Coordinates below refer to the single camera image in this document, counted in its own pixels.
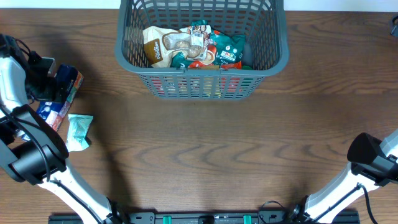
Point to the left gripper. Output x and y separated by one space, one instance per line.
51 93

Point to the blue Kleenex tissue box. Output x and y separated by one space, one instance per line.
69 81

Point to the small teal tissue packet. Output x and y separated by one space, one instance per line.
79 125

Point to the beige Pantree snack bag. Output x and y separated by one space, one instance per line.
161 45

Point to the green lid jar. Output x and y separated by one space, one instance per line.
246 67

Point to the green Nescafe coffee bag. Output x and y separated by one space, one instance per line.
223 51

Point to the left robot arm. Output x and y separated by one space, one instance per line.
33 152

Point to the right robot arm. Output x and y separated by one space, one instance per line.
372 163

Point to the grey plastic basket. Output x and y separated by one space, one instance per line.
266 48

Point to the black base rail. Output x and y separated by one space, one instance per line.
265 216

